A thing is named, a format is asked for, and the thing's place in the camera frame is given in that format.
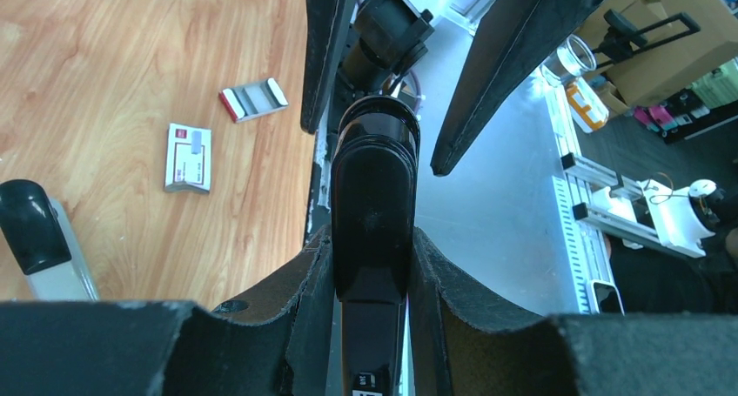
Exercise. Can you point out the cardboard box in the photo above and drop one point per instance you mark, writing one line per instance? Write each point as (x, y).
(651, 77)

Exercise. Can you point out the white red staple box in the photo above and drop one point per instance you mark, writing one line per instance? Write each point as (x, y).
(188, 159)

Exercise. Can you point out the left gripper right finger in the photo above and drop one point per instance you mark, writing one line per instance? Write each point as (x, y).
(468, 340)

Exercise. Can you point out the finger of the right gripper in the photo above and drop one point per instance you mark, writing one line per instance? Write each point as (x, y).
(327, 29)
(513, 38)

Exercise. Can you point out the black and grey stapler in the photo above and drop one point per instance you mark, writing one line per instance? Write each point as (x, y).
(374, 174)

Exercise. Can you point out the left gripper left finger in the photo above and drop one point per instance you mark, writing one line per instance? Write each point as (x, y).
(272, 339)

